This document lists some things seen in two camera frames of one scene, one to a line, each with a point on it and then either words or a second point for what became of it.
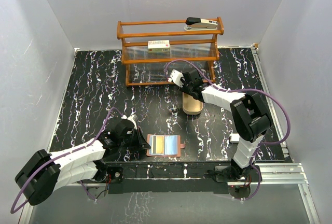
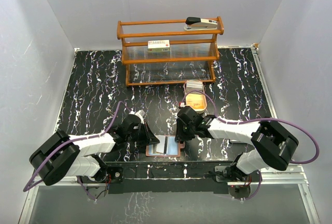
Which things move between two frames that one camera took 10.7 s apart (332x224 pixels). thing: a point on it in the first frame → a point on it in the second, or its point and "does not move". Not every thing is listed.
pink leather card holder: [164, 145] does not move
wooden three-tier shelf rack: [151, 50] does not move
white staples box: [158, 46] does not move
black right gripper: [184, 82] → [180, 136]
